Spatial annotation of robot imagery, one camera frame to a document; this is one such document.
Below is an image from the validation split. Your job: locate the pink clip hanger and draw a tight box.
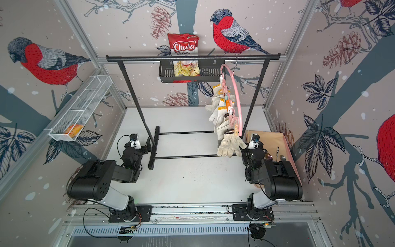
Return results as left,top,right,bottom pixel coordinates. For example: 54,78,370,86
220,63,243,138

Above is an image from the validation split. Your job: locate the beige glove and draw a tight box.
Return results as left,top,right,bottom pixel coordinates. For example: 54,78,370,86
214,119,232,141

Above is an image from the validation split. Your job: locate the white knit glove yellow cuff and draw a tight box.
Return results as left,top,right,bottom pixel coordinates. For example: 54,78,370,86
213,84,222,97

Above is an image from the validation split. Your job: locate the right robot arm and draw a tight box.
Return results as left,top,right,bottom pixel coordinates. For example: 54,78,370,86
242,140,303,211

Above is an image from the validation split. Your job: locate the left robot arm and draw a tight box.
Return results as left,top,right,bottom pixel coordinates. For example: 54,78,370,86
66,134,152,214

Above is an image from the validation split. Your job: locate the black garment rack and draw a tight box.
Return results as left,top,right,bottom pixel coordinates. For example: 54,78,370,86
106,53,281,170

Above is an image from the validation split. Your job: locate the copper spoon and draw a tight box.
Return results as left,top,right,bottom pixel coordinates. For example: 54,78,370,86
264,153,273,160

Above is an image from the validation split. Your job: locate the beige cloth mat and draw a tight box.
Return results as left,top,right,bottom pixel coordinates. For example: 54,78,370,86
246,130,288,161

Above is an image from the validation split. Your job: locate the pink tray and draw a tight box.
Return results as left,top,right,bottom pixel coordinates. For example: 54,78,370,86
283,132,302,184

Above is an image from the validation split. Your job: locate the orange snack packet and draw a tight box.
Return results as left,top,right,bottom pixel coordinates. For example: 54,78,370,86
64,124,84,139

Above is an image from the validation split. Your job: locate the red cassava chips bag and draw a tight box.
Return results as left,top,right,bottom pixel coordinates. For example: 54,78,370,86
167,34,200,77

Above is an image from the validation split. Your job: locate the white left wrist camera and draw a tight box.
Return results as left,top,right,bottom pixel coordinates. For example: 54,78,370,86
129,133,142,149

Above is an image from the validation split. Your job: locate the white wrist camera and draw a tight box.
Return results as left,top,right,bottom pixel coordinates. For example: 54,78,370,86
249,134,261,149
129,133,142,149

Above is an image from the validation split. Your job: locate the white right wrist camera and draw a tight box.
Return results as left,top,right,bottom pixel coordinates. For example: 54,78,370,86
249,134,261,149

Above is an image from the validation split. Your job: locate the white wire mesh shelf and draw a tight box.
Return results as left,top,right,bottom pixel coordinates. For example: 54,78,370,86
46,75,113,142

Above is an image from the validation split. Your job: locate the black wall basket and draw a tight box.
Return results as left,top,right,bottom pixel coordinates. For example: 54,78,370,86
159,59,224,83

